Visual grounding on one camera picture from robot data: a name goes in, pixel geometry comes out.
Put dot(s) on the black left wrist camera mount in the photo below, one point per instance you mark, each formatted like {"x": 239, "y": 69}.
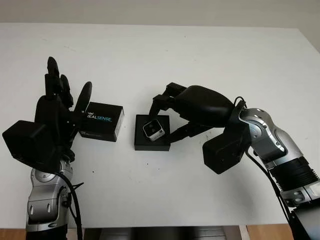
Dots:
{"x": 25, "y": 145}

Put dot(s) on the dark robot torso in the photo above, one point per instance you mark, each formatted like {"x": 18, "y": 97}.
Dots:
{"x": 162, "y": 232}

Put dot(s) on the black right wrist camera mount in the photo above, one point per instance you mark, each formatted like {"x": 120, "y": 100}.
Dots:
{"x": 225, "y": 152}

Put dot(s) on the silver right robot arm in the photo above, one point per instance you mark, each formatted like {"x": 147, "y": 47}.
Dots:
{"x": 270, "y": 135}

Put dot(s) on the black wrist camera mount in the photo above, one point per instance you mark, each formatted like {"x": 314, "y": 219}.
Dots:
{"x": 225, "y": 152}
{"x": 25, "y": 145}

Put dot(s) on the small silver RealSense camera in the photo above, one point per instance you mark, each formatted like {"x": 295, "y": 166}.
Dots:
{"x": 153, "y": 130}

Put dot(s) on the black box base foam insert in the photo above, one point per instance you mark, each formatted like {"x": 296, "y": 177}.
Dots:
{"x": 140, "y": 146}

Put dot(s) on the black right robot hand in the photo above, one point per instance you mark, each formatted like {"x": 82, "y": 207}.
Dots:
{"x": 205, "y": 107}

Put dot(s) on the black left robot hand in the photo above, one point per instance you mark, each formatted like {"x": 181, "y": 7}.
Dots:
{"x": 55, "y": 120}

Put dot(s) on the black RealSense box lid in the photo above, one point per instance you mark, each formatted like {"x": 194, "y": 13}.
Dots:
{"x": 105, "y": 125}

